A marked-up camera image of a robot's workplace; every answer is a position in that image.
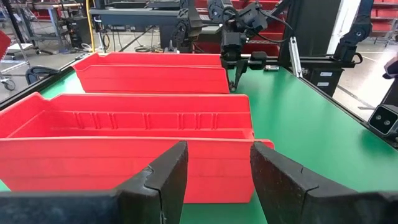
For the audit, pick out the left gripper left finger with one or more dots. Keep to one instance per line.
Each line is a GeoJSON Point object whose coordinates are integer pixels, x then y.
{"type": "Point", "coordinates": [93, 208]}

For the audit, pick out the green table mat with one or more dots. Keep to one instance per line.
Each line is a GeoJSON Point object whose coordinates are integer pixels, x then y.
{"type": "Point", "coordinates": [295, 124]}

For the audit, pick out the small red bin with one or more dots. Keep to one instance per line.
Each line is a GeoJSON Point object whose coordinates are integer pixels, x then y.
{"type": "Point", "coordinates": [3, 43]}

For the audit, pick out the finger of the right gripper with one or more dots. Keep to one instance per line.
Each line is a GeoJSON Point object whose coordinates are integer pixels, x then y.
{"type": "Point", "coordinates": [241, 71]}
{"type": "Point", "coordinates": [231, 86]}

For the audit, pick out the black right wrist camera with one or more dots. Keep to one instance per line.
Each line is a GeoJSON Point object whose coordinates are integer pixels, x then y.
{"type": "Point", "coordinates": [253, 17]}

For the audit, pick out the grey work table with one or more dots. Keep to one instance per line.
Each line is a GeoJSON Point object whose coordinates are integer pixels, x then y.
{"type": "Point", "coordinates": [133, 17]}

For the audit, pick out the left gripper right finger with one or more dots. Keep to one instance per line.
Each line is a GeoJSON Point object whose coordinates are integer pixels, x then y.
{"type": "Point", "coordinates": [311, 205]}

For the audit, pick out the silver AA battery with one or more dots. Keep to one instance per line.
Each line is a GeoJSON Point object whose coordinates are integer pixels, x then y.
{"type": "Point", "coordinates": [271, 69]}

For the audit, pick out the chrome wheeled cart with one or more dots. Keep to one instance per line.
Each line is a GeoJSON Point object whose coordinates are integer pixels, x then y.
{"type": "Point", "coordinates": [9, 84]}

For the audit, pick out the black table-level camera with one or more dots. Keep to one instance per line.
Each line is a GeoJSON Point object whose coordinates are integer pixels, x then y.
{"type": "Point", "coordinates": [384, 119]}

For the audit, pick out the silver aluminium post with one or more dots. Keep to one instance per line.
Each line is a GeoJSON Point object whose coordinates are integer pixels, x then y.
{"type": "Point", "coordinates": [295, 59]}

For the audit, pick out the black background robot arm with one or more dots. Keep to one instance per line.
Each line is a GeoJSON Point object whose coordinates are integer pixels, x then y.
{"type": "Point", "coordinates": [189, 18]}

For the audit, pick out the steel workbench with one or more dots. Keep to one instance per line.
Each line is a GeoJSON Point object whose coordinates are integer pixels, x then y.
{"type": "Point", "coordinates": [46, 6]}

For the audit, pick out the black computer tower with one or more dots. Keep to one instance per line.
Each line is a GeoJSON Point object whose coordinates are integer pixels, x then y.
{"type": "Point", "coordinates": [79, 32]}

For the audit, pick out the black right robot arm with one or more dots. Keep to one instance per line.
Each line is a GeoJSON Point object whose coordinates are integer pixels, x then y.
{"type": "Point", "coordinates": [222, 12]}

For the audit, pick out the red plastic bin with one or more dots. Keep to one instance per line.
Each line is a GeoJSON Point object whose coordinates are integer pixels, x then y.
{"type": "Point", "coordinates": [124, 155]}
{"type": "Point", "coordinates": [149, 77]}

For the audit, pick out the black labelled control box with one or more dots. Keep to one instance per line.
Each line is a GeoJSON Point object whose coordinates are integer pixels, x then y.
{"type": "Point", "coordinates": [337, 77]}

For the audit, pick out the black rig panel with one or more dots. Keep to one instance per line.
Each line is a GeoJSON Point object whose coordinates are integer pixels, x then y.
{"type": "Point", "coordinates": [311, 25]}

